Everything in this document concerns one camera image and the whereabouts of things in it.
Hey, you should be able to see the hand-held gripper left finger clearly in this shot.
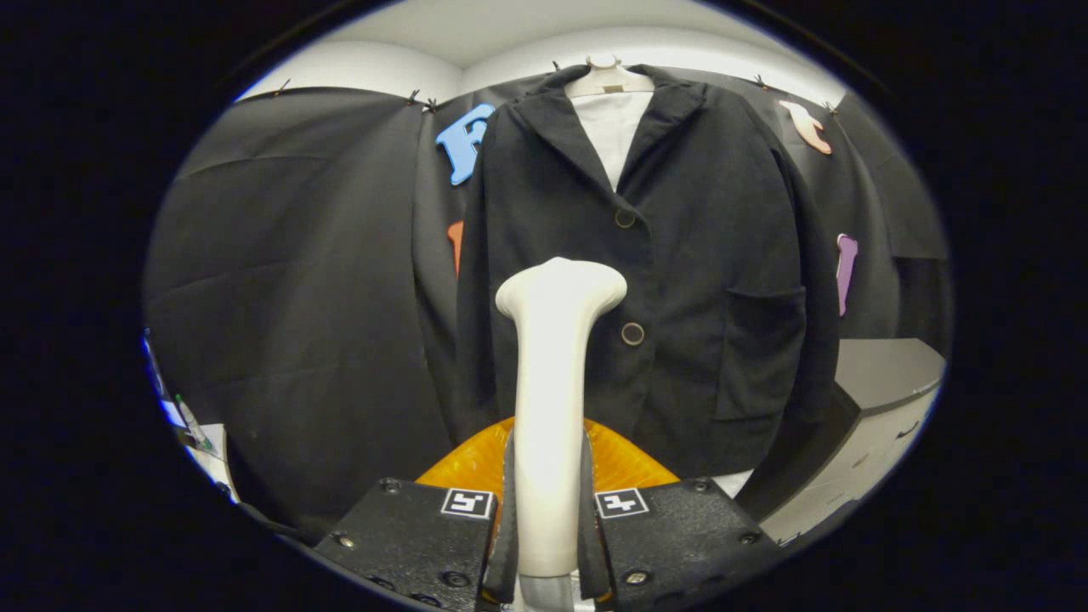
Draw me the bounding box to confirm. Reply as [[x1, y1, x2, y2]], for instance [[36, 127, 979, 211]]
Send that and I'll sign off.
[[313, 419, 519, 612]]

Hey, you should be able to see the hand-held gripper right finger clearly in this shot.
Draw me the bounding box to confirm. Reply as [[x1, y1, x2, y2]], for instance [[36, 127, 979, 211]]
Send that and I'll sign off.
[[581, 419, 779, 612]]

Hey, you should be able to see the white garment steamer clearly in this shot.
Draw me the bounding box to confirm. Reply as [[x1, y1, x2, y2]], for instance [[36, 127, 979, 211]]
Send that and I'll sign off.
[[495, 258, 628, 612]]

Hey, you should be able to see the black jacket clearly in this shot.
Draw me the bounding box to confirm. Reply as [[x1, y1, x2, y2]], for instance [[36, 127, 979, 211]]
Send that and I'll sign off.
[[455, 64, 842, 481]]

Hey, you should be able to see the white paper sheet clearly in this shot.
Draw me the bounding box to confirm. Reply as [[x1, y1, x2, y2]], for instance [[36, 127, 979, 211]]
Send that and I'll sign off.
[[183, 422, 230, 485]]

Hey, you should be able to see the black backdrop cloth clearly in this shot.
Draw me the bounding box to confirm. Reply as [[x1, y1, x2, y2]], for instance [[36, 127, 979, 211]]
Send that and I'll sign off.
[[143, 66, 953, 545]]

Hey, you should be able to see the green marker pen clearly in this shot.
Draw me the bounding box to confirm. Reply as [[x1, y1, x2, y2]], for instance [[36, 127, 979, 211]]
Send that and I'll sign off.
[[174, 394, 213, 451]]

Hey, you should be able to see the grey cabinet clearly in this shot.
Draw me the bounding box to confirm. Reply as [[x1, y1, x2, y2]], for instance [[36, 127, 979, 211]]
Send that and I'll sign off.
[[756, 337, 946, 545]]

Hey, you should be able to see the white mannequin torso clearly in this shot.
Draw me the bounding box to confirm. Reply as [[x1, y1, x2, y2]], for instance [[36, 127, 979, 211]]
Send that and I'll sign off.
[[565, 54, 753, 498]]

